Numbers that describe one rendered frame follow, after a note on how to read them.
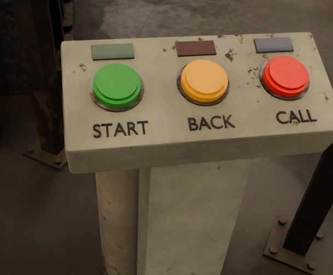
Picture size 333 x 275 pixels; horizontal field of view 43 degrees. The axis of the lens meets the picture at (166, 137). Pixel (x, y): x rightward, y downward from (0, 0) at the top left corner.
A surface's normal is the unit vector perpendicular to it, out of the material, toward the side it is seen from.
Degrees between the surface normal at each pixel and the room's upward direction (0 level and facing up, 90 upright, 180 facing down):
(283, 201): 0
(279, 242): 0
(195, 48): 20
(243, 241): 0
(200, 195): 90
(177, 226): 90
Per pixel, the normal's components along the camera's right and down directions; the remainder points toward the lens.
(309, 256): 0.06, -0.73
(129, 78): 0.11, -0.45
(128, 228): -0.06, 0.68
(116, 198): -0.36, 0.62
